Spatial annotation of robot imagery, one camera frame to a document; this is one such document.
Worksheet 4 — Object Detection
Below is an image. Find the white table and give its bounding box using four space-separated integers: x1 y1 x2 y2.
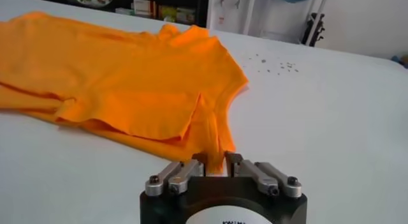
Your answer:
0 0 408 224

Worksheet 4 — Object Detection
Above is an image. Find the red and white medicine box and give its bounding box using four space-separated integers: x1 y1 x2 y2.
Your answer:
133 0 157 18

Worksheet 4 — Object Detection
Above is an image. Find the white water dispenser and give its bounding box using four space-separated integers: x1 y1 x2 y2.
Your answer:
206 0 258 35

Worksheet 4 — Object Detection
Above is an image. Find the orange t-shirt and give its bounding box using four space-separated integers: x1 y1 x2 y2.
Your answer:
0 10 249 175

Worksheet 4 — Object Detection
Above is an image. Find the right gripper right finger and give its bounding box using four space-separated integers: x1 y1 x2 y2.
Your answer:
224 151 303 199

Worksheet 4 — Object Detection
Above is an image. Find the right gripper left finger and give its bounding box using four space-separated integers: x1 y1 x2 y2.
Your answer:
145 153 208 197

